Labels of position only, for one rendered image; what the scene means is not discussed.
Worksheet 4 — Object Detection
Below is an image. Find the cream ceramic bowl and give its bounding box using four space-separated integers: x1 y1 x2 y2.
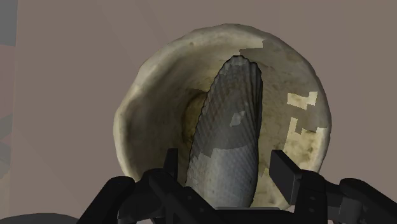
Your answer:
113 23 332 209

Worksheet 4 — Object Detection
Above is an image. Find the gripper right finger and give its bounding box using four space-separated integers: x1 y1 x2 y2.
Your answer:
268 149 397 224

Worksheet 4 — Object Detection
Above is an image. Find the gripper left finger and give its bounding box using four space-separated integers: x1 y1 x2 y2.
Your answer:
76 148 218 224

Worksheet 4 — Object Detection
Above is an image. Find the grey ribbed oblong object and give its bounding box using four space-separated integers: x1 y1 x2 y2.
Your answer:
185 55 264 209

